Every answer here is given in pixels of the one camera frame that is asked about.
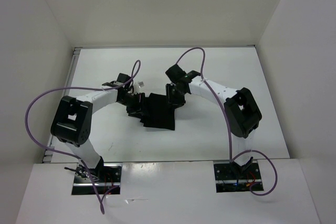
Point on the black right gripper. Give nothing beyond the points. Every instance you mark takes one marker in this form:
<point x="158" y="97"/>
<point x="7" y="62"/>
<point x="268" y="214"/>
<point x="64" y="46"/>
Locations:
<point x="176" y="102"/>

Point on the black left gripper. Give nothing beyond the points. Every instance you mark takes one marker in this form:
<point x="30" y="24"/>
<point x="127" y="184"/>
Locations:
<point x="136" y="111"/>

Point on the black skirt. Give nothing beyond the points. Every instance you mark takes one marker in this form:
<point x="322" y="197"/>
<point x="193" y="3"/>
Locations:
<point x="160" y="114"/>

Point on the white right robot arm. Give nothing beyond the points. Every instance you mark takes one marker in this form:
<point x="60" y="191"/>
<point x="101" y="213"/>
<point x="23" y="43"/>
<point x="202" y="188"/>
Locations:
<point x="240" y="110"/>

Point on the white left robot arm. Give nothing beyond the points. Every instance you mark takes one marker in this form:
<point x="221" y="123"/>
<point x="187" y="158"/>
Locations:
<point x="72" y="122"/>

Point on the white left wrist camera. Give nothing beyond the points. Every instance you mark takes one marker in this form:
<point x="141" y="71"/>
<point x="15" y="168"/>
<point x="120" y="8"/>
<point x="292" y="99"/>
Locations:
<point x="138" y="87"/>

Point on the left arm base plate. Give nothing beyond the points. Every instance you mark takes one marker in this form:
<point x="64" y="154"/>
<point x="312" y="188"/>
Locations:
<point x="109" y="182"/>

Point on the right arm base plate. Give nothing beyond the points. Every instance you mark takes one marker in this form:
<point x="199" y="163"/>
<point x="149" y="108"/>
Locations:
<point x="227" y="181"/>

